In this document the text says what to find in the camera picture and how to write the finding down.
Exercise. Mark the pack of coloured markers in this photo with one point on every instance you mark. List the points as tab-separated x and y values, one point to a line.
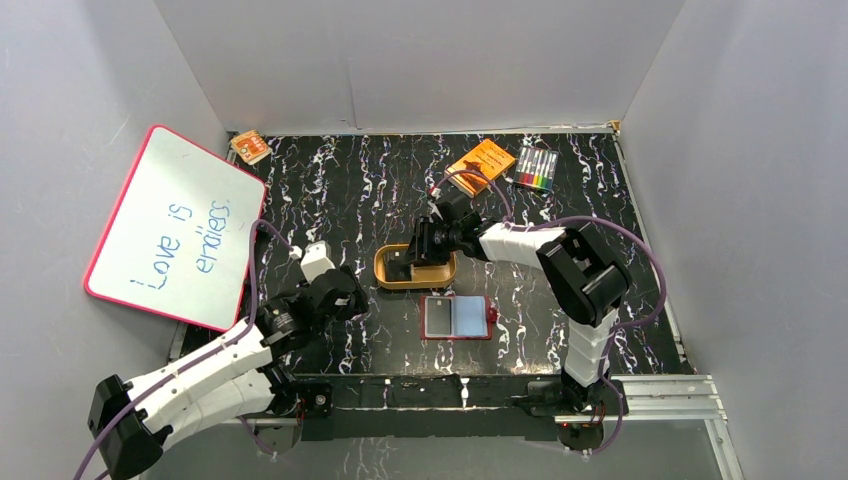
535	168

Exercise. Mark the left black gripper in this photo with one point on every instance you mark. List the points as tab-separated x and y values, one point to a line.
351	299

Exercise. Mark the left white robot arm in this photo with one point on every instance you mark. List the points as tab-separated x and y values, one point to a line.
135	421

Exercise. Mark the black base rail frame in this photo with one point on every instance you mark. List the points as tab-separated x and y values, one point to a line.
534	407

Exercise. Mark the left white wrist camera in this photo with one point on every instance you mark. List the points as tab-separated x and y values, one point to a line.
314	260

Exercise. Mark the red card holder wallet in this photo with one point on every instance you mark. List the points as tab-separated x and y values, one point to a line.
473	318

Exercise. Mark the pink framed whiteboard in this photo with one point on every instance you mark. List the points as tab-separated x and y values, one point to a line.
177	242

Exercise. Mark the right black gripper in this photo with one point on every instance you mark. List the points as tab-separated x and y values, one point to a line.
423	234

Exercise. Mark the orange oval tray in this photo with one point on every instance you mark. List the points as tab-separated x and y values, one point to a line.
423	278

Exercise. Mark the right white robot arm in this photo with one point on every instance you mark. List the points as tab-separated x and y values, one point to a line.
586	278

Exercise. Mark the orange book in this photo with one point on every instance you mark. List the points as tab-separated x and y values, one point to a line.
488	159

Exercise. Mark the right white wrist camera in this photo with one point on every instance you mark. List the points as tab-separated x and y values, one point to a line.
442	205

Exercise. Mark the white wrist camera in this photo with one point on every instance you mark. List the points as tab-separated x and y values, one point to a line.
314	260
442	205

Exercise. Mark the stack of black credit cards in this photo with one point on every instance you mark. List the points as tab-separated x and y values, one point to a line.
395	268

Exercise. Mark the small orange card box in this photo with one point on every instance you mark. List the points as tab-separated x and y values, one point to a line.
250	147

